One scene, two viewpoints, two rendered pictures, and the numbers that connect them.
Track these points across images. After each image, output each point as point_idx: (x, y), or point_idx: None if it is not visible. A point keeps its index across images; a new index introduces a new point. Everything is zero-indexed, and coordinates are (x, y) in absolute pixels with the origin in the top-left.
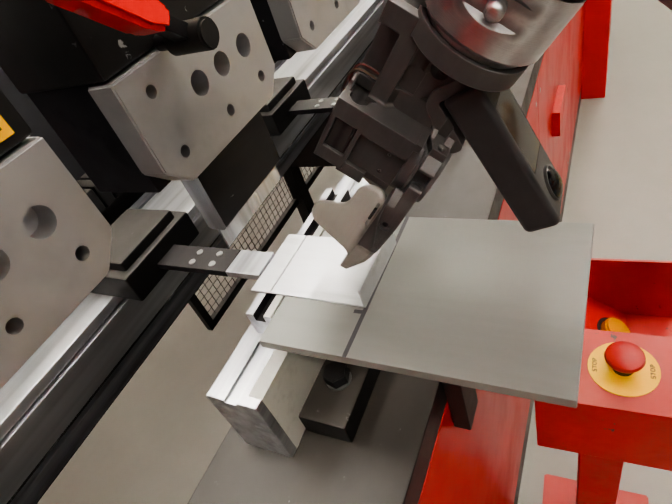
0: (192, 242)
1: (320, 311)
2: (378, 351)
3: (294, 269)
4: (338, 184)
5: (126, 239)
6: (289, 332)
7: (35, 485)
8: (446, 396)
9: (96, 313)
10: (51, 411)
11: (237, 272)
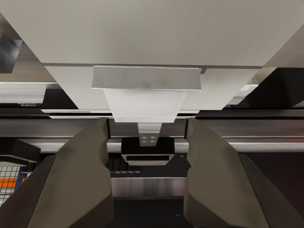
0: (117, 129)
1: (198, 92)
2: (270, 43)
3: (151, 113)
4: (27, 102)
5: (151, 162)
6: (217, 100)
7: (241, 114)
8: None
9: (181, 143)
10: (221, 130)
11: (159, 130)
